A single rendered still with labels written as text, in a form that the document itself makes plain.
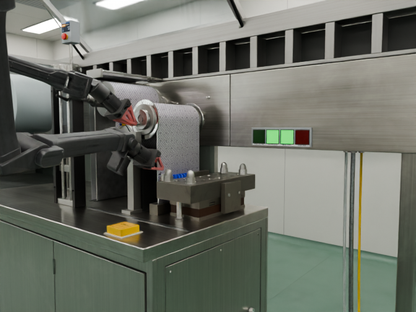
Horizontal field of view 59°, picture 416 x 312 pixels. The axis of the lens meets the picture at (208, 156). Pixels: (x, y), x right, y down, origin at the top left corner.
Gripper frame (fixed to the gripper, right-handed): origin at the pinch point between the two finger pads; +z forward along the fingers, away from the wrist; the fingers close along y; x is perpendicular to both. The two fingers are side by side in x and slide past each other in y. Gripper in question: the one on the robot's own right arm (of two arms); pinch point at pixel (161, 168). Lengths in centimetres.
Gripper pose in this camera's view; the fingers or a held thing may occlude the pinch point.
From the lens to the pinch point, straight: 137.9
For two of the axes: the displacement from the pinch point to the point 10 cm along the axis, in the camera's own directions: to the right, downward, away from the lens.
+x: 3.1, -8.9, 3.2
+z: 5.4, 4.4, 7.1
